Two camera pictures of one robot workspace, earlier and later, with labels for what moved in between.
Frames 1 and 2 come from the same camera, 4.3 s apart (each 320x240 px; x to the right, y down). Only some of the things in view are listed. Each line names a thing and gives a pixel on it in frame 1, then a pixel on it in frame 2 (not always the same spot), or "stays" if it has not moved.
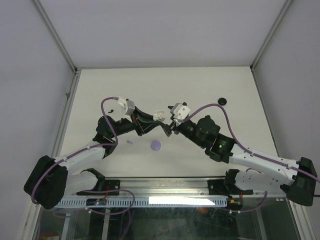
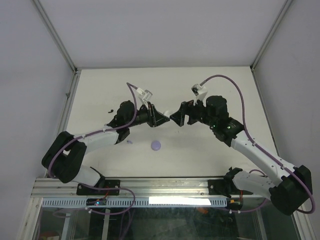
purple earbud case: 155,145 stays
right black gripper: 175,128 to 187,108
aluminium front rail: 177,186 stays
